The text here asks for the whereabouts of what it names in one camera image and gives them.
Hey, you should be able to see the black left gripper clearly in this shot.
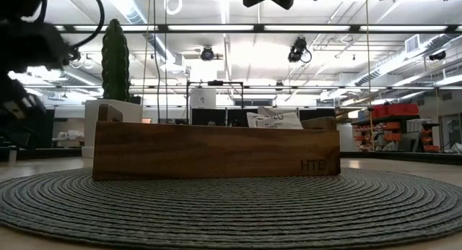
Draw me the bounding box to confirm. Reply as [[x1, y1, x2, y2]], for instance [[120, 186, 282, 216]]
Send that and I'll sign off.
[[0, 76, 48, 150]]

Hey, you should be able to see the white tea bag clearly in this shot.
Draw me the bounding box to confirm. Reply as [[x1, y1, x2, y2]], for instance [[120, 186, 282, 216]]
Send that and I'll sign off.
[[246, 111, 305, 130], [256, 105, 280, 118]]

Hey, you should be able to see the wooden tea organiser box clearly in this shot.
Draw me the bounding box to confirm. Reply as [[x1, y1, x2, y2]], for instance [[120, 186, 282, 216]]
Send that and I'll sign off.
[[92, 104, 341, 182]]

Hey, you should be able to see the black cabinet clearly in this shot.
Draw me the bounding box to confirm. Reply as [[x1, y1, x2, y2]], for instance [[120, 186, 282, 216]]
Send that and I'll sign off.
[[0, 93, 56, 161]]

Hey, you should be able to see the round black spotlight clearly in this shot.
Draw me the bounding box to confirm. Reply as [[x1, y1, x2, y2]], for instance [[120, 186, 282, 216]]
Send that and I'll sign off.
[[200, 45, 216, 62]]

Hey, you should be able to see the white clutter heap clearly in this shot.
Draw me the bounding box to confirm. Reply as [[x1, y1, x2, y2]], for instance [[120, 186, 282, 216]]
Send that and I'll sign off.
[[56, 129, 85, 142]]

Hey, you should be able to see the green cactus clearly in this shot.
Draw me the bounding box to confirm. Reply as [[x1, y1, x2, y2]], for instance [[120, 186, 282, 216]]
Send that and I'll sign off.
[[101, 18, 131, 102]]

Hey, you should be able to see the dark screen panel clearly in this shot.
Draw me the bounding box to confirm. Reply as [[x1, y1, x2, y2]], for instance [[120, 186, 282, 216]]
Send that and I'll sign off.
[[191, 108, 227, 127], [227, 108, 253, 129], [299, 108, 337, 121]]

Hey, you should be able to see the white hexagonal planter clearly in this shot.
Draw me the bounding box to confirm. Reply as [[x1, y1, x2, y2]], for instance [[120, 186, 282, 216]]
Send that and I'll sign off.
[[81, 99, 144, 159]]

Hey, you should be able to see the red storage bin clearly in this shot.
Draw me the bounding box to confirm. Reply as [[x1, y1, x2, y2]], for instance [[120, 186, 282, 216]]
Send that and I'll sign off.
[[370, 105, 389, 120], [387, 103, 421, 117]]

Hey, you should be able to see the dark storage shelf rack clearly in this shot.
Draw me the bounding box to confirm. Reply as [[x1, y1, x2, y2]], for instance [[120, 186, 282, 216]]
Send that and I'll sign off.
[[351, 114, 442, 153]]

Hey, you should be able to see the glass door panel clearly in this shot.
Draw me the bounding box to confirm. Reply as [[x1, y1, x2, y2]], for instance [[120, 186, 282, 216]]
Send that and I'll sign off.
[[440, 113, 462, 154]]

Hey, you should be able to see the round grey woven placemat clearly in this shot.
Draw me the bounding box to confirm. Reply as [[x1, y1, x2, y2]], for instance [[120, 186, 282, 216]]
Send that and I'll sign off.
[[0, 167, 462, 250]]

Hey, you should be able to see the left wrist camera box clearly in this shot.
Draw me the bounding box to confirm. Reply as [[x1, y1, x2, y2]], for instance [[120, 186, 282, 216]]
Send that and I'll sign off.
[[0, 92, 37, 121]]

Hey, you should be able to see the black ceiling camera with cable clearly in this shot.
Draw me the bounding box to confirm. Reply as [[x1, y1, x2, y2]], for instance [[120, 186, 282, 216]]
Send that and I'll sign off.
[[287, 35, 313, 64]]

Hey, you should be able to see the black rail with light panels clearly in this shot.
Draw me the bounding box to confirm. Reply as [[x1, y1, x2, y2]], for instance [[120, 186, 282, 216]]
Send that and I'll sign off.
[[53, 23, 462, 35]]

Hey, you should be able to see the white cable ring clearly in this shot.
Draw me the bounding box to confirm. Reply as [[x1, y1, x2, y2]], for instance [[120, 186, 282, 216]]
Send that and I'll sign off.
[[163, 0, 183, 16]]

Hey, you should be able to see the black background station frame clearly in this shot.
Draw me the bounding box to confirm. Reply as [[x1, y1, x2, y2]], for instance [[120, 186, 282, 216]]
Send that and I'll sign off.
[[186, 79, 245, 125]]

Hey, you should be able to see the tan hanging cord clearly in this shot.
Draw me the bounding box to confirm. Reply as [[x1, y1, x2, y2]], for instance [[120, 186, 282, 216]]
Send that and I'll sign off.
[[364, 0, 374, 152]]

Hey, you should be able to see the dark hanging cable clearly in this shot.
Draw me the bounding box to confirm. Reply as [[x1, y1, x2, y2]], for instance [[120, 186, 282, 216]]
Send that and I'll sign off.
[[152, 0, 162, 124]]

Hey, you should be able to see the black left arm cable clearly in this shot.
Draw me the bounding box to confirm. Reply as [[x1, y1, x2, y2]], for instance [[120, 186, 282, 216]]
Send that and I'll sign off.
[[70, 0, 106, 51]]

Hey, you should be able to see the silver ventilation duct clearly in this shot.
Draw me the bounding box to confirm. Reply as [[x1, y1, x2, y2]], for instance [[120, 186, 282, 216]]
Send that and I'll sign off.
[[353, 33, 462, 87], [108, 0, 186, 67]]

